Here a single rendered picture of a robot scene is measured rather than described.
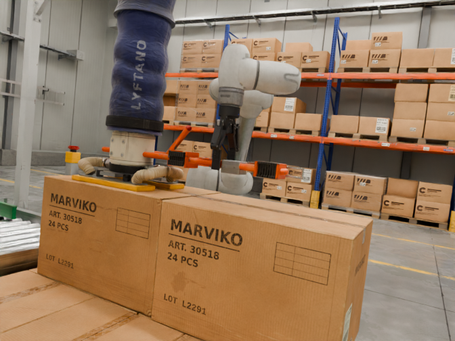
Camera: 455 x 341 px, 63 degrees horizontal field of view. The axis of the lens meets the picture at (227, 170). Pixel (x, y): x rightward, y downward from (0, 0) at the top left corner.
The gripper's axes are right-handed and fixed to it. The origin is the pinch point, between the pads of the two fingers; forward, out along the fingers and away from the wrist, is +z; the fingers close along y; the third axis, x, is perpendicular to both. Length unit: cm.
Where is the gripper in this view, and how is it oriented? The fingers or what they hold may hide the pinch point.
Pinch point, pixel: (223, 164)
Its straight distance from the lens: 131.4
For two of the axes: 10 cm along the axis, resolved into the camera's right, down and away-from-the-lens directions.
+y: -4.7, 0.0, -8.8
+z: -1.1, 9.9, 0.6
